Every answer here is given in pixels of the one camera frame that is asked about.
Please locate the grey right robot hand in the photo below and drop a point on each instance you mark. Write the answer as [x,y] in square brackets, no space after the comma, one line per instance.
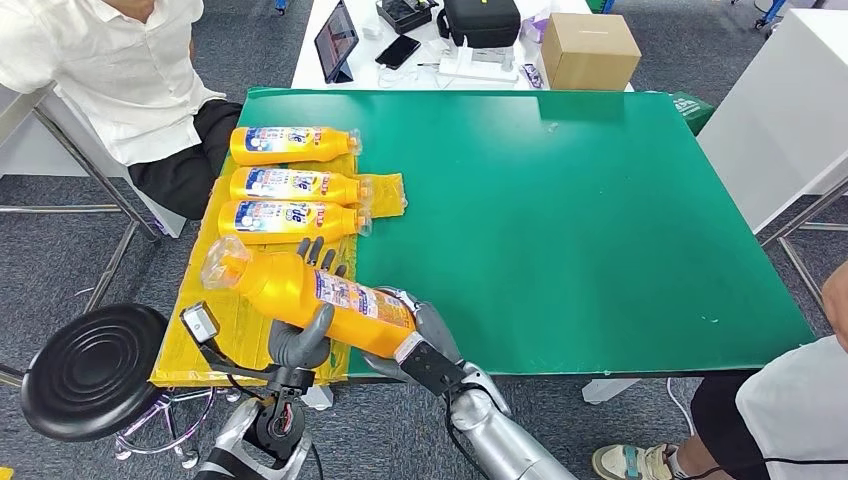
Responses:
[434,328]

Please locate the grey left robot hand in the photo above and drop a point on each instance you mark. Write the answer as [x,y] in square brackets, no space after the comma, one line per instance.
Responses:
[298,344]

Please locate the orange detergent bottle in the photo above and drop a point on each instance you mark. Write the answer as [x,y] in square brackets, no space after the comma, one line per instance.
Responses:
[291,291]
[278,222]
[285,186]
[285,146]

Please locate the white table foot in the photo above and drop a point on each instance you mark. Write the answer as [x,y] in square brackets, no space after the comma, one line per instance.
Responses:
[609,389]
[319,397]

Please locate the black round stool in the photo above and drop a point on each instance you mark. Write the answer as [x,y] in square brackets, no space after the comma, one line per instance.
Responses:
[93,373]

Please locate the white power strip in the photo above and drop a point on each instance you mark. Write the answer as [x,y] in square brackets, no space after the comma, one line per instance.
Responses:
[478,69]

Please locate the white desk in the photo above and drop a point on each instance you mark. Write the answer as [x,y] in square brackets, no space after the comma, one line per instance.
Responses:
[366,69]

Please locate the small printed packet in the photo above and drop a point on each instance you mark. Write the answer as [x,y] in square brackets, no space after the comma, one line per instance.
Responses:
[532,75]

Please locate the black smartphone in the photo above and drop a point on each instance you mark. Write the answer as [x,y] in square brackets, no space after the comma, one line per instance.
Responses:
[397,52]

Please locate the dark tablet on stand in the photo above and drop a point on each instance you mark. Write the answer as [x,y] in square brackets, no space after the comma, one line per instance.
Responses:
[336,41]

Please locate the black carrying case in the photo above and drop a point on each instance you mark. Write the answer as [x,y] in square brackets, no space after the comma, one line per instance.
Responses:
[480,22]

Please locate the black open tray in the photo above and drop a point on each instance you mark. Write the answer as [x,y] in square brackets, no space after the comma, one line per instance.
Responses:
[405,16]

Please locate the brown cardboard box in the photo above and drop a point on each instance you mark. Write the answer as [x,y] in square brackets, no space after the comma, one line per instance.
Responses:
[590,56]

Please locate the purple plastic packet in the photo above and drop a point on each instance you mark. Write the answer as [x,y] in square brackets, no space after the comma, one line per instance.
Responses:
[534,30]

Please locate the person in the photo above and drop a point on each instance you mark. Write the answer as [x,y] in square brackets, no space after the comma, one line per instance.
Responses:
[788,417]
[126,73]

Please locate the green bin with white print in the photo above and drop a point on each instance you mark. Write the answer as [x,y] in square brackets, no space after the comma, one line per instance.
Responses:
[692,112]

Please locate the white side table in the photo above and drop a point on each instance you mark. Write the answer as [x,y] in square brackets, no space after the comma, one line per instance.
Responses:
[782,119]

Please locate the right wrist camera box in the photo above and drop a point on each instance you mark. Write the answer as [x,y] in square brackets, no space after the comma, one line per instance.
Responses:
[430,364]

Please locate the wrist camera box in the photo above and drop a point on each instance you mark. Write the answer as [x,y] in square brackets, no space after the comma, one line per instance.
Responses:
[430,364]
[199,324]

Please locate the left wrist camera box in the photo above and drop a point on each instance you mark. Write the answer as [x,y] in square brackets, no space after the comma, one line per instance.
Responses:
[199,324]

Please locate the steel bench frame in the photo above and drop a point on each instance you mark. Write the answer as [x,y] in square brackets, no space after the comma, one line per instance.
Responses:
[20,109]

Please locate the metal table frame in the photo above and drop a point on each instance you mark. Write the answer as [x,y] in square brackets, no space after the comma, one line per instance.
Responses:
[805,215]

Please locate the blue trolley frame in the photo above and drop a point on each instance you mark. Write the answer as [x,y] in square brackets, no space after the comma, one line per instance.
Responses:
[768,10]

